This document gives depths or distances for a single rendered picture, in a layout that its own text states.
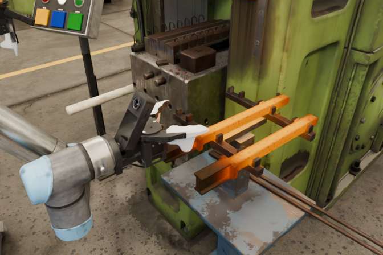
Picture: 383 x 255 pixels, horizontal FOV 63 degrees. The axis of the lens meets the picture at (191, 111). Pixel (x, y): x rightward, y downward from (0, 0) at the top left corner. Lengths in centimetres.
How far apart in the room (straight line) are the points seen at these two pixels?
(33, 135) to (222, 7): 120
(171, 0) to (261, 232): 106
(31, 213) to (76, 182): 145
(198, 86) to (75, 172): 68
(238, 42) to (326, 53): 42
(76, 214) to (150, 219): 119
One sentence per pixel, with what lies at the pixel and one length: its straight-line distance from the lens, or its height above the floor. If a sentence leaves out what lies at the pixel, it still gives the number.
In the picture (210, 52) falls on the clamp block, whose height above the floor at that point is 98.
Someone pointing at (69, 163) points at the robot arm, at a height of 104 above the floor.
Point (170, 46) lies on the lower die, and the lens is 124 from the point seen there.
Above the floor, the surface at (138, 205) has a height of 0.
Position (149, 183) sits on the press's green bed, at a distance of 177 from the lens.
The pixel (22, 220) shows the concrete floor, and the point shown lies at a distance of 203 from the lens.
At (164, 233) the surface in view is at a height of 0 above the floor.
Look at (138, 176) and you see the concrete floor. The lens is 208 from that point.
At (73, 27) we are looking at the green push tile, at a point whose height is 99.
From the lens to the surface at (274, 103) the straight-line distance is 94.
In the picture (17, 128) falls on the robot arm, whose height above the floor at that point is 105.
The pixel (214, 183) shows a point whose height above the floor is 92.
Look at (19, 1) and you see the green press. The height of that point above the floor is 27.
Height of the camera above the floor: 140
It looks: 31 degrees down
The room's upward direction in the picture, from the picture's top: straight up
